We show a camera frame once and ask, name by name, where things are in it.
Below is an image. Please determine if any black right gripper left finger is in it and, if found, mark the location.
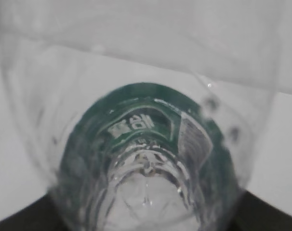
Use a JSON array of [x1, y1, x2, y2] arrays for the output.
[[0, 195, 59, 231]]

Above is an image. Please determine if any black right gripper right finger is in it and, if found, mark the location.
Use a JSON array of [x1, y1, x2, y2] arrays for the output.
[[235, 192, 292, 231]]

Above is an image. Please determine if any clear water bottle green label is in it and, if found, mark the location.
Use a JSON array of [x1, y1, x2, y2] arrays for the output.
[[0, 0, 284, 231]]

